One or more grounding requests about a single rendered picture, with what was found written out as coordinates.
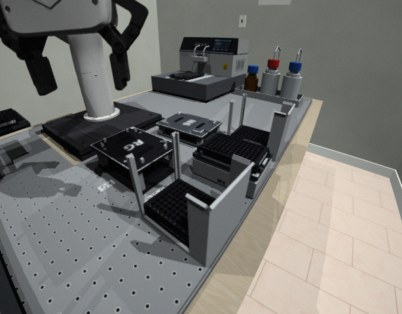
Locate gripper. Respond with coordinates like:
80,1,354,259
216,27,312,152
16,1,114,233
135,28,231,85
0,0,149,96

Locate blue bottle cap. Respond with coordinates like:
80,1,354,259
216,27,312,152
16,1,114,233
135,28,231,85
247,65,259,73
289,62,302,70

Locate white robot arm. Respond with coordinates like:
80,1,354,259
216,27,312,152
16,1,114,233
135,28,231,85
55,33,120,122

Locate black regrip nest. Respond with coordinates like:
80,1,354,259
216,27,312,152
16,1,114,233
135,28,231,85
90,127,174,195

